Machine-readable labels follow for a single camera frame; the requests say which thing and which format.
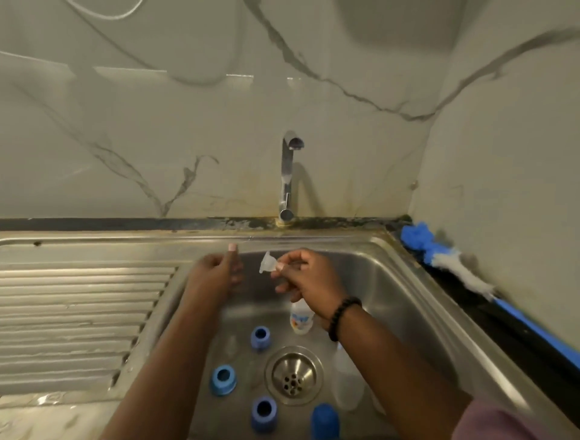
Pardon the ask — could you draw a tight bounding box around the person's left hand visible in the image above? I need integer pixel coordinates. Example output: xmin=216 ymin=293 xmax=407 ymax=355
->
xmin=181 ymin=242 xmax=246 ymax=315

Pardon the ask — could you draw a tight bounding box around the dark blue dome cap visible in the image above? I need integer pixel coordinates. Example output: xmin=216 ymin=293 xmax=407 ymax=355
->
xmin=309 ymin=403 xmax=342 ymax=440

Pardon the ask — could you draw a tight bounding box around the blue and white bottle brush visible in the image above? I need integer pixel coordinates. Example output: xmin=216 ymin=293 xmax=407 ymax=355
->
xmin=399 ymin=221 xmax=580 ymax=368

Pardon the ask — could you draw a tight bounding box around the stainless steel sink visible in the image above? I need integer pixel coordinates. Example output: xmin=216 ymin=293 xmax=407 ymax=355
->
xmin=0 ymin=228 xmax=580 ymax=440

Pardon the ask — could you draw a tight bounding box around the cartoon print baby bottle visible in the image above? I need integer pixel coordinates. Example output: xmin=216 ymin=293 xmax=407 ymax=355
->
xmin=289 ymin=299 xmax=317 ymax=335

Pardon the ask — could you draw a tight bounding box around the translucent bottle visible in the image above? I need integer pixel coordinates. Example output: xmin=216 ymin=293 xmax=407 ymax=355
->
xmin=330 ymin=343 xmax=368 ymax=413

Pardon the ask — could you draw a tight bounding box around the metal sink drain strainer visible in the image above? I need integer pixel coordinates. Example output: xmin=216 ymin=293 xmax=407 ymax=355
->
xmin=265 ymin=346 xmax=326 ymax=406

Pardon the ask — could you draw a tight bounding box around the chrome sink faucet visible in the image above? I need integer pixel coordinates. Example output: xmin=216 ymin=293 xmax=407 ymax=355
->
xmin=276 ymin=131 xmax=306 ymax=225

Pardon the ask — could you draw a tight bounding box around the pink shirt sleeve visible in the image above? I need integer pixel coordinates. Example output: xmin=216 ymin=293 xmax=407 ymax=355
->
xmin=453 ymin=399 xmax=549 ymax=440

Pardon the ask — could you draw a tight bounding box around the white cable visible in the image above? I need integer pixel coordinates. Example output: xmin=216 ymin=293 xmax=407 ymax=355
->
xmin=63 ymin=0 xmax=146 ymax=22

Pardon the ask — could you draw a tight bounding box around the person's right hand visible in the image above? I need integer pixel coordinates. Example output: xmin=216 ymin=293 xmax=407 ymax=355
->
xmin=270 ymin=248 xmax=351 ymax=328

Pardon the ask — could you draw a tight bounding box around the person's right forearm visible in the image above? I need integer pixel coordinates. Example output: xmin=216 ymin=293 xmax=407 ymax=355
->
xmin=333 ymin=308 xmax=472 ymax=440

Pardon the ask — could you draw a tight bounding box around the person's left forearm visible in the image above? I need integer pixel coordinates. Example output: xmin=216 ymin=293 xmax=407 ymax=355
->
xmin=100 ymin=303 xmax=223 ymax=440

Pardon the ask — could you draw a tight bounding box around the black bead bracelet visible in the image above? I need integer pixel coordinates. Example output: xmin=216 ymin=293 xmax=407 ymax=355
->
xmin=327 ymin=296 xmax=364 ymax=343

